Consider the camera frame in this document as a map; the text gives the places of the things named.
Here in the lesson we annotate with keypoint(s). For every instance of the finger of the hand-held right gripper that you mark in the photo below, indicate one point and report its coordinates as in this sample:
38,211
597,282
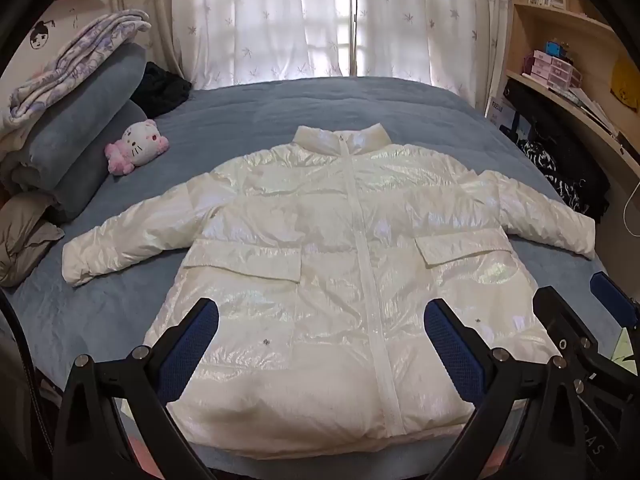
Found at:
560,315
607,292

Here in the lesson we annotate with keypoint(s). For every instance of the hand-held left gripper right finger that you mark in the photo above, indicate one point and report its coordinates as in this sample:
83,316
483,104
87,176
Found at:
450,345

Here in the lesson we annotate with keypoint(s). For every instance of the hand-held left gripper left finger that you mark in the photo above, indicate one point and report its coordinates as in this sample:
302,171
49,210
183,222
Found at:
192,335

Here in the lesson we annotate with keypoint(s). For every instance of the white shiny puffer jacket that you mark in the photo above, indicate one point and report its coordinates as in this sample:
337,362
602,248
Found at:
300,260

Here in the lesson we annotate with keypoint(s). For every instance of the black and white patterned garment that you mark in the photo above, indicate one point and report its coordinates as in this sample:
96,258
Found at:
555,172

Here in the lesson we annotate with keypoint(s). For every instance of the stack of papers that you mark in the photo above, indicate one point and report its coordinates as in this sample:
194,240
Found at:
590,106

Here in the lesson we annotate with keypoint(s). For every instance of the grey pillow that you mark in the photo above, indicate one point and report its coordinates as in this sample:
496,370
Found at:
25,240

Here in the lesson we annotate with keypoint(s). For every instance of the white and pink cat plush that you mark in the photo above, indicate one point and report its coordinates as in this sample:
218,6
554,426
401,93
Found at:
140,142

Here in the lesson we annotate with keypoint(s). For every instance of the yellow cloth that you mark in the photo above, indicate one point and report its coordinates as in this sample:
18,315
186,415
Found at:
625,85

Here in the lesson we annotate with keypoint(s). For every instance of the white printed box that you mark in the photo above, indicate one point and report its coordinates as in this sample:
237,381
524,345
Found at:
501,112

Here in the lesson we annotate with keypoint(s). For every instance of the stack of pink boxes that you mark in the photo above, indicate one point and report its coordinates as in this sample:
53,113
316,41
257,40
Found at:
550,69

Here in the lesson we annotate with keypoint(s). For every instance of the blue bed cover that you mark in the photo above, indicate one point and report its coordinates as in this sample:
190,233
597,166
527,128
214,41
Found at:
250,110

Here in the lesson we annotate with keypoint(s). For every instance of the folded blue-grey blanket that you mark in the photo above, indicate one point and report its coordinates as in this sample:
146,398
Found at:
85,125

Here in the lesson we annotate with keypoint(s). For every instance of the small blue box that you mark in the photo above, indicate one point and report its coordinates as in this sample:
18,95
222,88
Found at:
554,49

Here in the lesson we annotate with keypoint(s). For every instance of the wooden bookshelf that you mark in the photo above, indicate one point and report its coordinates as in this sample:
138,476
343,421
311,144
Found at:
570,22

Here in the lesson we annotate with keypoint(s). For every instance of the folded floral quilt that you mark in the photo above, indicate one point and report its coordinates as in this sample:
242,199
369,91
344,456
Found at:
75,60

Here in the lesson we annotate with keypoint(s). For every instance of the cartoon face wall sticker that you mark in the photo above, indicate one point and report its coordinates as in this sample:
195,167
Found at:
39,35

